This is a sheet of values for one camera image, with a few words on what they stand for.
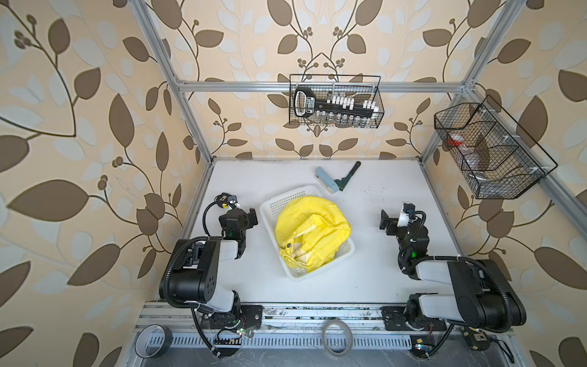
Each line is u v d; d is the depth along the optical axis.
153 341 0.71
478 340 0.68
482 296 0.43
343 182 1.11
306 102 0.85
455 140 0.81
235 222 0.72
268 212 0.94
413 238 0.67
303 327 0.74
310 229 0.83
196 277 0.45
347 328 0.70
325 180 1.07
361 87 0.91
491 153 0.77
